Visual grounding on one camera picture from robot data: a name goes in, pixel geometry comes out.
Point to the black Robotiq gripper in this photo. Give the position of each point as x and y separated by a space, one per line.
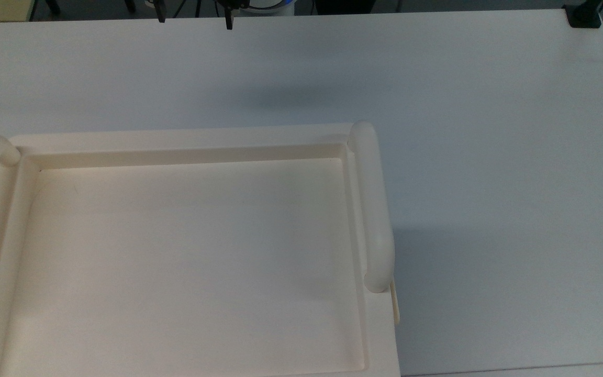
234 3

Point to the black stand leg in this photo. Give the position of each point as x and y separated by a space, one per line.
53 6
130 5

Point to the cream plastic tray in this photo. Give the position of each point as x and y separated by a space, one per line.
191 251

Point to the black table clamp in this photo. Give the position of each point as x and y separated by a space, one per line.
584 15

